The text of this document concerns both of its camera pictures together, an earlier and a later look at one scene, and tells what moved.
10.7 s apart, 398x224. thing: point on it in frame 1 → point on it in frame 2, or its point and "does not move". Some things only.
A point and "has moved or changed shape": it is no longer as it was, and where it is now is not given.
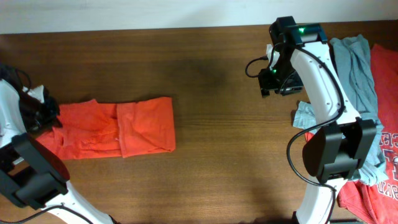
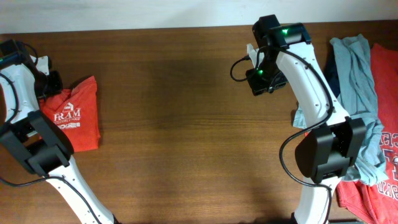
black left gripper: x=50 y=121 → x=54 y=86
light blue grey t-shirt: x=352 y=58 does not move
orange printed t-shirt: x=90 y=129 has moved or changed shape
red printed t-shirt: x=374 y=203 does not move
